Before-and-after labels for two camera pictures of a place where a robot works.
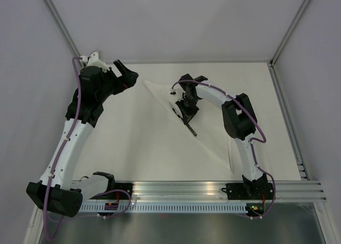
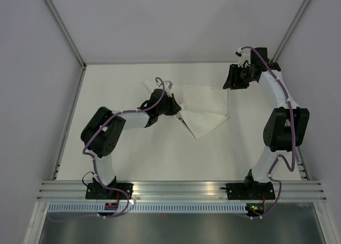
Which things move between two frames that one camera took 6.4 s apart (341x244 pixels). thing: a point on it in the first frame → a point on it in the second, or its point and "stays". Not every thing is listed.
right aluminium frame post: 290,30 stays
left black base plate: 120,195 stays
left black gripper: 128,79 → 175,107
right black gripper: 188,114 → 233,73
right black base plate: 249,190 stays
